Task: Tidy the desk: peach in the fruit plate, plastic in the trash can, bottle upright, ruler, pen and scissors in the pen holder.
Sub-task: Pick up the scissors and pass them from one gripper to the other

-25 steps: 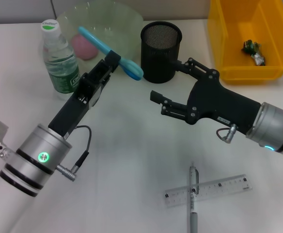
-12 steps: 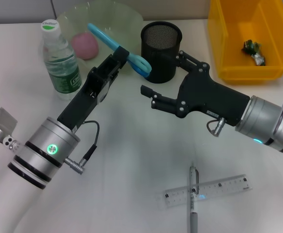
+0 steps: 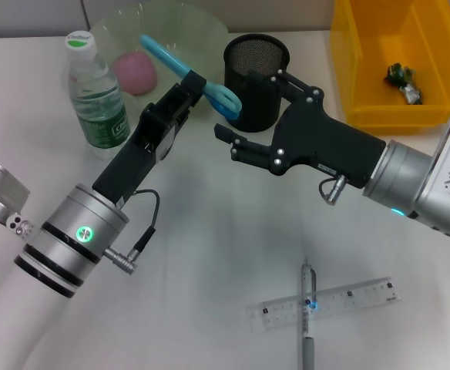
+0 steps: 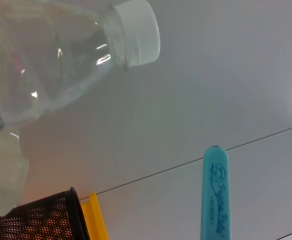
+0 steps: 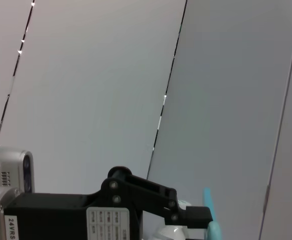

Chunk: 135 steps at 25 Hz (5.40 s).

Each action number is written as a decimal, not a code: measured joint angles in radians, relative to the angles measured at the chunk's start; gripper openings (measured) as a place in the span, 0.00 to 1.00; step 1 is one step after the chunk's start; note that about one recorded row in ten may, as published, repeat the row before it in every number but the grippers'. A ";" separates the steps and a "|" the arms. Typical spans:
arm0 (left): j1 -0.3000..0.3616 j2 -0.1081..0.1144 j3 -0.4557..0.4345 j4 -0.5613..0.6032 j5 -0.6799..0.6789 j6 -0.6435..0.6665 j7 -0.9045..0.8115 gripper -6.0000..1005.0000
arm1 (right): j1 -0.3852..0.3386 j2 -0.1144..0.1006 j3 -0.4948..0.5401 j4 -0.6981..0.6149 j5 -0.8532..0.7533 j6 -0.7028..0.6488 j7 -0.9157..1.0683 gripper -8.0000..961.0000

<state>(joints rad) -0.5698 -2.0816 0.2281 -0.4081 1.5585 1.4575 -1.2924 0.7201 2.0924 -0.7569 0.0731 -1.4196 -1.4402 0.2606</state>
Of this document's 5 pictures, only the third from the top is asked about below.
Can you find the pink peach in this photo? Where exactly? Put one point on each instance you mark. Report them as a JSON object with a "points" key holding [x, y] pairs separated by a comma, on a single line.
{"points": [[134, 75]]}

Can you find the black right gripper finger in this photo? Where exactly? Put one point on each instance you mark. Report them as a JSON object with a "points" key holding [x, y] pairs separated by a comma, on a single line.
{"points": [[248, 152], [302, 86]]}

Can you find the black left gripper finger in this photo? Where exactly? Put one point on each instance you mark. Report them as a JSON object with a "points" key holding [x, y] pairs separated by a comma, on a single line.
{"points": [[190, 86]]}

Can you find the grey clear pen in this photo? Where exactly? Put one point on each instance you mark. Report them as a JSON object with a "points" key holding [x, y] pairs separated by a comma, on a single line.
{"points": [[307, 347]]}

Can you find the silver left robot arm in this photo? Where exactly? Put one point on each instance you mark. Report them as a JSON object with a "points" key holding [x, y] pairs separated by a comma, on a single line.
{"points": [[67, 239]]}

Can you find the blue capped scissors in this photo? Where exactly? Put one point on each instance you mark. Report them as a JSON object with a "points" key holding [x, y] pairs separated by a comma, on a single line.
{"points": [[217, 96]]}

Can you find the clear green-label water bottle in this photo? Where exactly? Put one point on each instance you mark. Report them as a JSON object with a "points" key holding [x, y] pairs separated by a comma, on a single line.
{"points": [[98, 115]]}

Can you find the yellow plastic bin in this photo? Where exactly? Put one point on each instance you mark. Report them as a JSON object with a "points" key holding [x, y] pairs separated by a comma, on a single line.
{"points": [[363, 77]]}

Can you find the transparent plastic ruler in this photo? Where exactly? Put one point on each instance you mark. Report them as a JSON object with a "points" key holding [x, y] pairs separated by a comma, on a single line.
{"points": [[344, 304]]}

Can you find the black mesh pen holder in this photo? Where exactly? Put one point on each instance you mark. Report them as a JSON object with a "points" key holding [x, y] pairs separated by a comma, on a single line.
{"points": [[256, 50]]}

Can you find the translucent green fruit bowl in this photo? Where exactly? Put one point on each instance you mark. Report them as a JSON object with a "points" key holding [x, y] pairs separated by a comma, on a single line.
{"points": [[194, 38]]}

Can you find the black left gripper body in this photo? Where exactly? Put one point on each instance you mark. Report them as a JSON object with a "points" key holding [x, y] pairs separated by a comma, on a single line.
{"points": [[136, 154]]}

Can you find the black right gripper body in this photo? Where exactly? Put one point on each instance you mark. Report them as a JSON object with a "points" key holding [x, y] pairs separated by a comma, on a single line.
{"points": [[325, 146]]}

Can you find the green plastic wrapper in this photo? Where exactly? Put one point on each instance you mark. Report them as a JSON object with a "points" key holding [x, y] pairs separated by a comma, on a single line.
{"points": [[404, 83]]}

